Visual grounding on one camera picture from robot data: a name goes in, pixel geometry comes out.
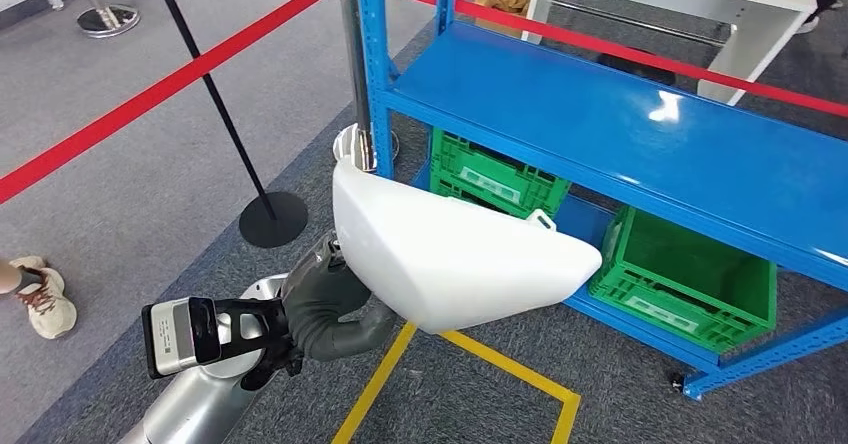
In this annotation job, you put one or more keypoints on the round stanchion base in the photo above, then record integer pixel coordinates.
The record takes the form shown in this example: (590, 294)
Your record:
(106, 20)

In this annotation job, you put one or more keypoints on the open green plastic crate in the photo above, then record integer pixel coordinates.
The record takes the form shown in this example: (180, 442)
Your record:
(696, 262)

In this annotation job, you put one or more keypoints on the black round stool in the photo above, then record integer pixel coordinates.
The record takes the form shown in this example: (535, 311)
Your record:
(652, 75)

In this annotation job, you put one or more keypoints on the chrome stanchion post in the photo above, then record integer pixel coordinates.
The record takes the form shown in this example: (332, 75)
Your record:
(351, 63)

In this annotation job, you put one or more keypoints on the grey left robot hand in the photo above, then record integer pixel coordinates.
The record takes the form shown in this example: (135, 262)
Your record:
(324, 302)

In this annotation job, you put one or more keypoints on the white plastic shell part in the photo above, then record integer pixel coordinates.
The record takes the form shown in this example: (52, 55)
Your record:
(450, 262)

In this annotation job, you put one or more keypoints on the black stand with round base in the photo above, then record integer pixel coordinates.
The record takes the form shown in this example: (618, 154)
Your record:
(275, 222)

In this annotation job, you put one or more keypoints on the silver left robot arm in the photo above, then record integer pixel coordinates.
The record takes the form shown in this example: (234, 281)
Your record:
(192, 408)

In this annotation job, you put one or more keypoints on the blue metal shelf rack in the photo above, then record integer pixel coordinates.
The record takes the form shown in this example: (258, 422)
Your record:
(629, 130)

